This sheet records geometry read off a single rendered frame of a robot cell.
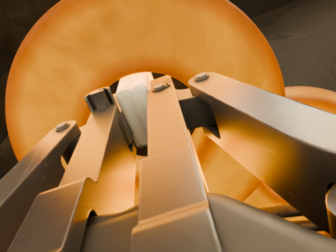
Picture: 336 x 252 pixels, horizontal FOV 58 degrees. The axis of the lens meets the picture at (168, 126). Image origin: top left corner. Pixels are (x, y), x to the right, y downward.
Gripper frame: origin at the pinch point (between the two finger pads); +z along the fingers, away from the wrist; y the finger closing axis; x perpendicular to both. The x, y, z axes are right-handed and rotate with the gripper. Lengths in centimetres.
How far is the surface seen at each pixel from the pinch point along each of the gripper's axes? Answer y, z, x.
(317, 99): 12.5, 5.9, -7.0
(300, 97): 11.4, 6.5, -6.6
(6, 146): -19.3, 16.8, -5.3
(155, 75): -0.5, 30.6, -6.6
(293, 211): 8.4, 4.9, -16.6
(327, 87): 103, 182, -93
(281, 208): 7.6, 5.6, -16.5
